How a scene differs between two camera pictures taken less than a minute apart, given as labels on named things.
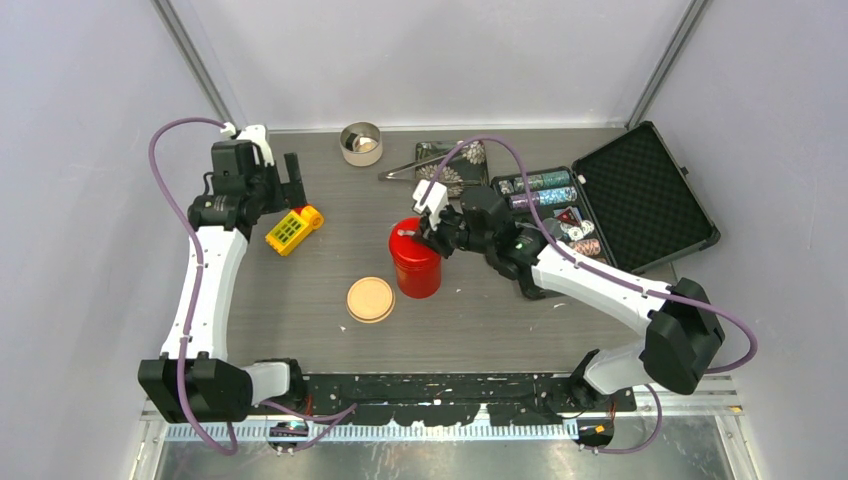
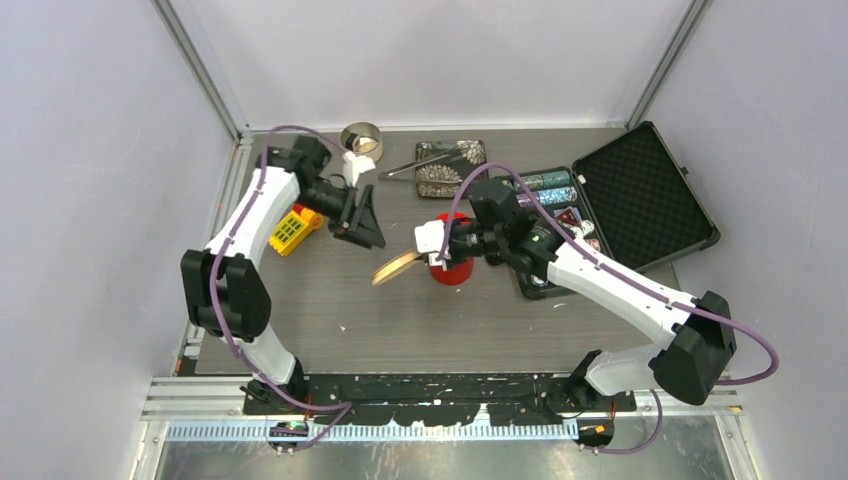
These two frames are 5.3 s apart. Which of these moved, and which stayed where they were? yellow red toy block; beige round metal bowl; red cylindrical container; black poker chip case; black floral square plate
Moved: red cylindrical container
Stayed: beige round metal bowl; black poker chip case; black floral square plate; yellow red toy block
